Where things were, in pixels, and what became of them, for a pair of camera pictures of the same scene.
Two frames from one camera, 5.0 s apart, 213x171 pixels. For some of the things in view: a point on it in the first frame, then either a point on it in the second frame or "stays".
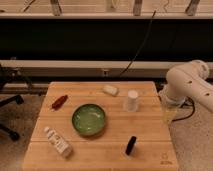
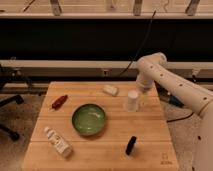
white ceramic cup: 132,95 stays
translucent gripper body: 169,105 → 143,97
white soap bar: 111,90 stays
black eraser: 130,145 stays
